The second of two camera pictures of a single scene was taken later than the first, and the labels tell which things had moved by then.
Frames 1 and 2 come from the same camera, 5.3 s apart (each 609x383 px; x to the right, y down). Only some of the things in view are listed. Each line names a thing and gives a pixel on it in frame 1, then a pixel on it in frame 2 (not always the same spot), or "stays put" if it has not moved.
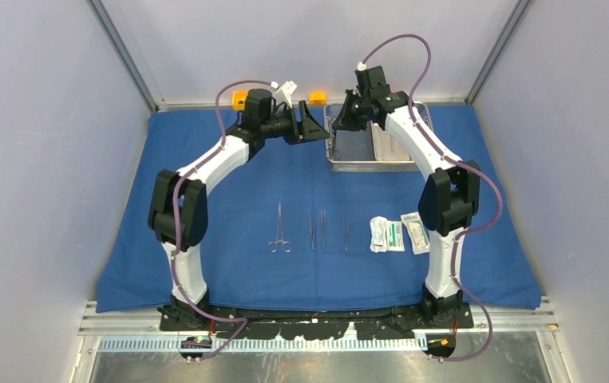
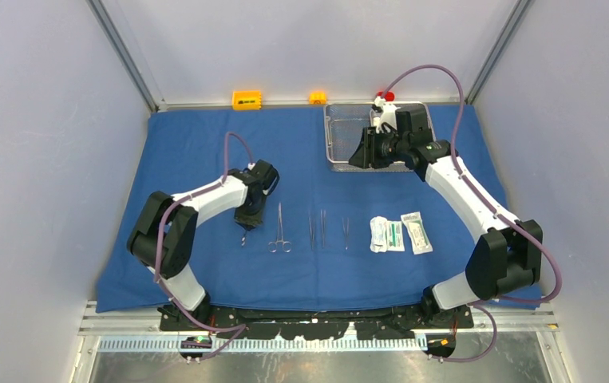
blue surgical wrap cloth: x=282 y=231 stays put
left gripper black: x=306 y=130 → x=249 y=222
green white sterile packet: x=394 y=236 stays put
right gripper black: x=344 y=122 → x=367 y=153
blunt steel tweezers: x=322 y=218 stays put
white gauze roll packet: x=378 y=235 stays put
